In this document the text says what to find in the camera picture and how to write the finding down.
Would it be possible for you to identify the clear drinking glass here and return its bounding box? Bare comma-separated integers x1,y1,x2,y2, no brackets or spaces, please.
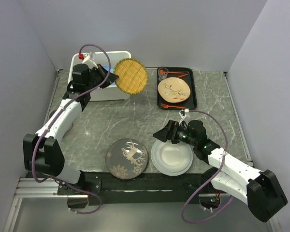
158,67,169,81

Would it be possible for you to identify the white bottom plate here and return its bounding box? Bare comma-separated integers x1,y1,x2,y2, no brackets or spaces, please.
152,157,193,176

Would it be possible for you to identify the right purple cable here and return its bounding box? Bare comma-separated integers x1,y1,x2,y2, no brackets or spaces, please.
181,110,233,224

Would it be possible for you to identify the beige bird pattern plate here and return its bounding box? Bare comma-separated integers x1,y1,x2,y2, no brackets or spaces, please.
158,77,191,103

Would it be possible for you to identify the blue plastic plate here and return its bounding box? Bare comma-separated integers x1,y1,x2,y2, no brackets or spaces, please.
103,65,114,73

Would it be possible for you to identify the aluminium frame rail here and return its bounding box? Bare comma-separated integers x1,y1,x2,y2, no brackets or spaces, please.
14,178,58,198

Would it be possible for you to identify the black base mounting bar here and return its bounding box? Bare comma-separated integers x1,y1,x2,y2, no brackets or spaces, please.
85,168,218,204

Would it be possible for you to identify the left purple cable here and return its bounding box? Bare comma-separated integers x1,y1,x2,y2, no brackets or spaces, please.
31,43,112,215

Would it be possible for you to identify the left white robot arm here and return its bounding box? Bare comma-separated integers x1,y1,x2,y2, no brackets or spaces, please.
22,64,119,194

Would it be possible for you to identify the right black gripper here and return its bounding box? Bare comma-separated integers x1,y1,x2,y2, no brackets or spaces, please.
153,119,197,147

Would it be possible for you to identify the purple cable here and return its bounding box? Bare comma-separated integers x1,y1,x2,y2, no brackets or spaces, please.
31,43,112,215
181,110,233,224

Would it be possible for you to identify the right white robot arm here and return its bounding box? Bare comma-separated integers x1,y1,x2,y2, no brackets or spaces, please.
153,120,288,222

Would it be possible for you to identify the dark brown rimmed plate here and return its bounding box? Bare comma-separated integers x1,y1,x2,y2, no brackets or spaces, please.
105,138,148,180

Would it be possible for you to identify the orange plastic fork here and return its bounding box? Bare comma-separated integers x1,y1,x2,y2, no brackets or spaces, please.
160,103,187,109

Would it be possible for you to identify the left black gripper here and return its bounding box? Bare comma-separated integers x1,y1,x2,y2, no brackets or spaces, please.
85,63,118,92

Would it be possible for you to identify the orange plastic spoon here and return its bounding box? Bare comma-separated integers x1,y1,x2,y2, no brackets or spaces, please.
159,69,184,74

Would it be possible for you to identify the olive fluted plate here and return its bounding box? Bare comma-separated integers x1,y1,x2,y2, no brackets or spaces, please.
114,58,148,95

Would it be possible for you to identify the white ribbed deep plate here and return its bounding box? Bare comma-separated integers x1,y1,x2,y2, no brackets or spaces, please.
151,140,193,165

